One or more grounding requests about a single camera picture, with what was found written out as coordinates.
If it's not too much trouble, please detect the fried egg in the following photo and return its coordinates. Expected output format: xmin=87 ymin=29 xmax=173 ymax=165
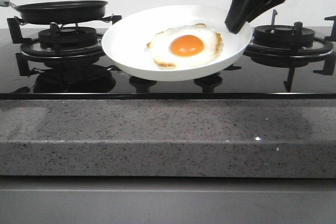
xmin=146 ymin=23 xmax=223 ymax=70

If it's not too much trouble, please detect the white round plate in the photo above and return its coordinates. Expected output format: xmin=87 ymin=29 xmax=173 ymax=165
xmin=101 ymin=5 xmax=253 ymax=81

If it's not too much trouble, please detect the black frying pan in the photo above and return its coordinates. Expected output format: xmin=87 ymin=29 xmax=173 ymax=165
xmin=1 ymin=0 xmax=108 ymax=25

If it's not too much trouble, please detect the right black gas burner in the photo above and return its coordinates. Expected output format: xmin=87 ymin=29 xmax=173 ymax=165
xmin=253 ymin=25 xmax=315 ymax=49

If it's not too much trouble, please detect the black gas burner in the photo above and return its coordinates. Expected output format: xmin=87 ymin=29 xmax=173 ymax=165
xmin=253 ymin=25 xmax=315 ymax=49
xmin=38 ymin=27 xmax=98 ymax=49

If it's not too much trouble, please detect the black glass gas cooktop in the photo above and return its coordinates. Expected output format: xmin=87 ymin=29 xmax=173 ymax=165
xmin=1 ymin=29 xmax=335 ymax=100

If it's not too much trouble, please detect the right black burner grate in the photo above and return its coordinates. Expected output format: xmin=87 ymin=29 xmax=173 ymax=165
xmin=223 ymin=9 xmax=336 ymax=93

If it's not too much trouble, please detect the black burner grate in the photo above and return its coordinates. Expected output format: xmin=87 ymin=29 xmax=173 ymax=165
xmin=223 ymin=9 xmax=336 ymax=93
xmin=6 ymin=15 xmax=123 ymax=78

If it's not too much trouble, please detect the left black gas burner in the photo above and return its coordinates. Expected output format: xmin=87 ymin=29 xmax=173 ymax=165
xmin=38 ymin=27 xmax=98 ymax=49

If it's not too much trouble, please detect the left black burner grate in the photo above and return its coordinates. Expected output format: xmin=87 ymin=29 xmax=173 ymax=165
xmin=6 ymin=15 xmax=123 ymax=78

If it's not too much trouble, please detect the wire pan support ring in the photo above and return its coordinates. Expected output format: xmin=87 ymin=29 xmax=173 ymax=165
xmin=13 ymin=14 xmax=115 ymax=28

